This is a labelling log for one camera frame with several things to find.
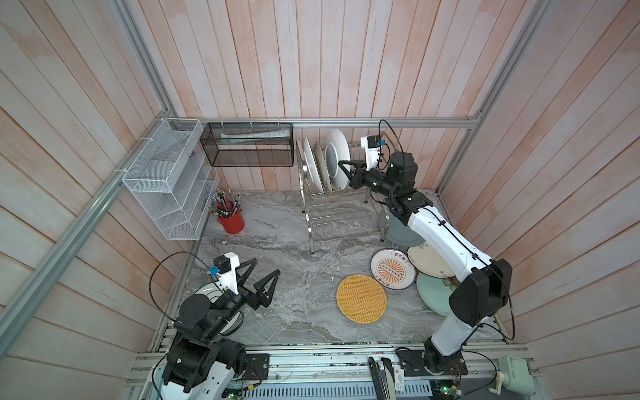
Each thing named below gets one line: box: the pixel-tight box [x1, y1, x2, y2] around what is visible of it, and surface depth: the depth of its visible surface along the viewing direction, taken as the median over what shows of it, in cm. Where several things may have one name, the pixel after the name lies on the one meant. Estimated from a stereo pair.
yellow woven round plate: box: [335, 274, 388, 325], surface depth 87 cm
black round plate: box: [314, 141, 333, 192], surface depth 75 cm
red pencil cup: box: [217, 208, 246, 235], surface depth 109 cm
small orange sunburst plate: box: [370, 247, 416, 290], surface depth 96 cm
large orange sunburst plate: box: [325, 128, 351, 190], surface depth 75 cm
